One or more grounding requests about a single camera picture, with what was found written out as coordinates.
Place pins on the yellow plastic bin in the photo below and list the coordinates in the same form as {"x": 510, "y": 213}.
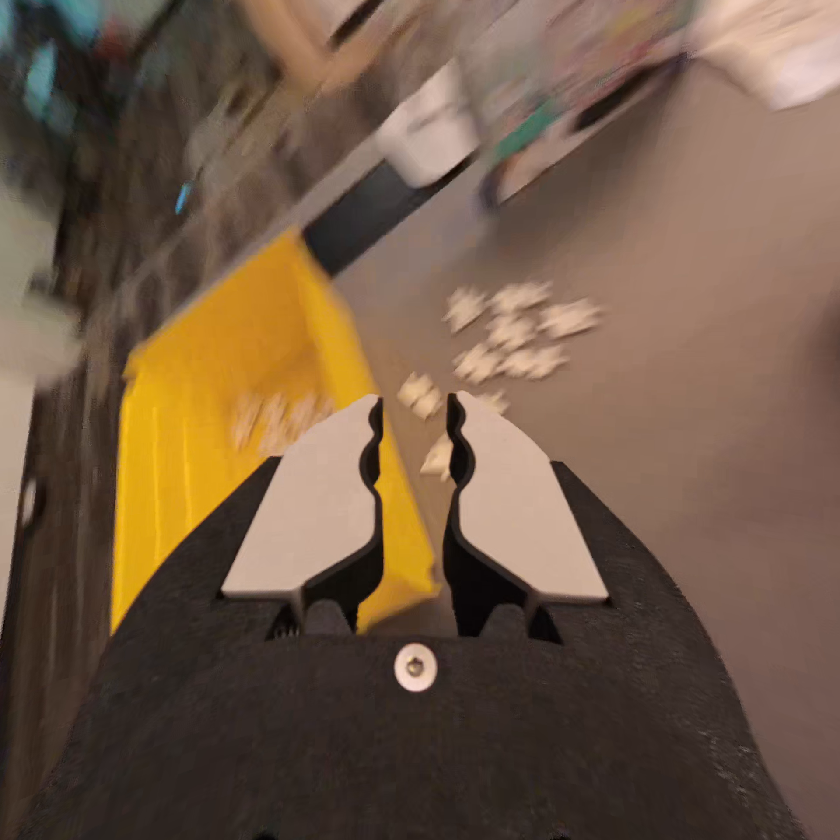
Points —
{"x": 229, "y": 367}

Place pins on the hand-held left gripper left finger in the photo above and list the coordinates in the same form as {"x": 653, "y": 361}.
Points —
{"x": 308, "y": 518}

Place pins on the colourful puzzle box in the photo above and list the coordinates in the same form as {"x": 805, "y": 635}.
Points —
{"x": 577, "y": 79}

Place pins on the pile of white puzzle pieces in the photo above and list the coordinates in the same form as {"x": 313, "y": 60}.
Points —
{"x": 518, "y": 334}

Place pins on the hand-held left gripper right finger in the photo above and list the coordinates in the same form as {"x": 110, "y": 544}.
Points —
{"x": 525, "y": 518}

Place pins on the white rounded container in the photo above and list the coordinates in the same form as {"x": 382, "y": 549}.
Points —
{"x": 430, "y": 131}

